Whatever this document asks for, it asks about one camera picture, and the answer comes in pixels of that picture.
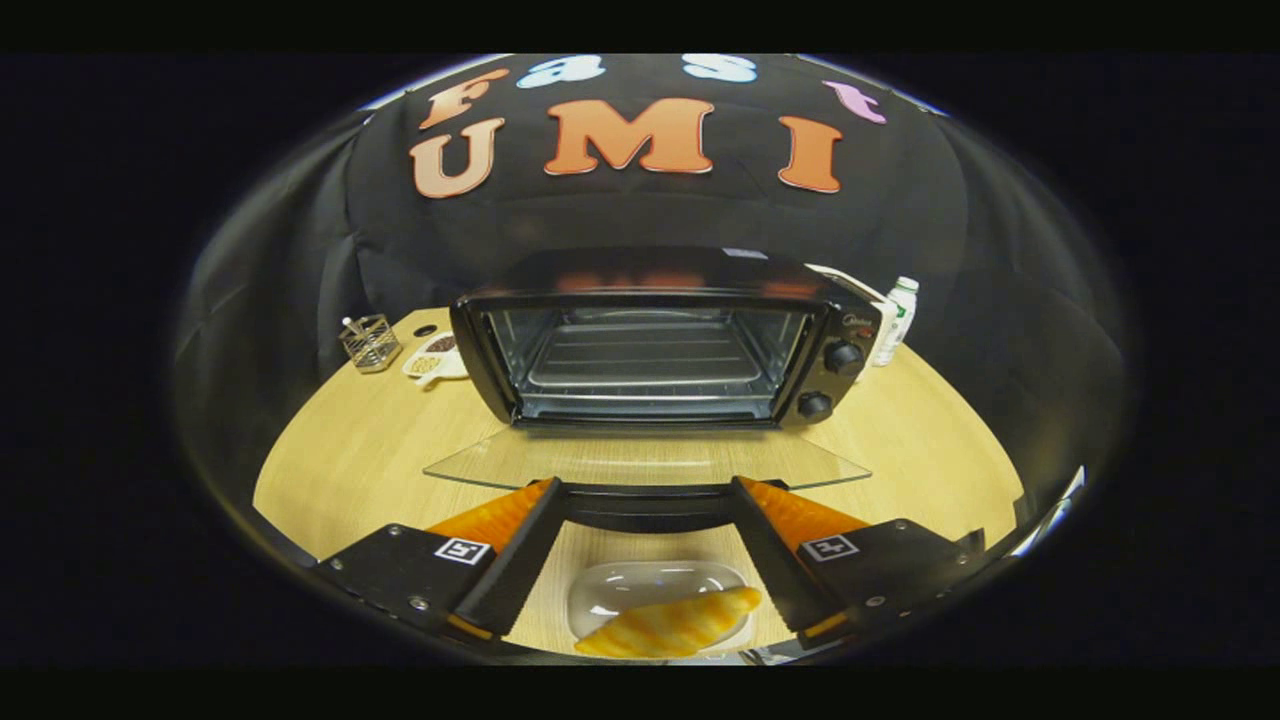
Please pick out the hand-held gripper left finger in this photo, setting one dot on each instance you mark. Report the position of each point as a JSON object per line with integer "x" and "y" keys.
{"x": 520, "y": 565}

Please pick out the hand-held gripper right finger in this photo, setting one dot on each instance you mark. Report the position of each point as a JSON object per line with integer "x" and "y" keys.
{"x": 775, "y": 565}

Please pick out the golden croissant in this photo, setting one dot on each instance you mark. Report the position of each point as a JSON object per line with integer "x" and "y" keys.
{"x": 670, "y": 625}

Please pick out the black toaster oven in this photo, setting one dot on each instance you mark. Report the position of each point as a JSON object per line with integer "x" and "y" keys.
{"x": 650, "y": 270}

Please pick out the white bread toaster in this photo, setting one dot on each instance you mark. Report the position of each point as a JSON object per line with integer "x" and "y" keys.
{"x": 886, "y": 330}

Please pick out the white oval dish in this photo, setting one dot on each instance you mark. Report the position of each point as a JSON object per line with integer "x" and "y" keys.
{"x": 620, "y": 590}

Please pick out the white divided snack dish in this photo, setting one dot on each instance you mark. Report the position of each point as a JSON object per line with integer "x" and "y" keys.
{"x": 435, "y": 365}

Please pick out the white bottle with green label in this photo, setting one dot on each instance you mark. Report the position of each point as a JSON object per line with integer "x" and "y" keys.
{"x": 903, "y": 310}

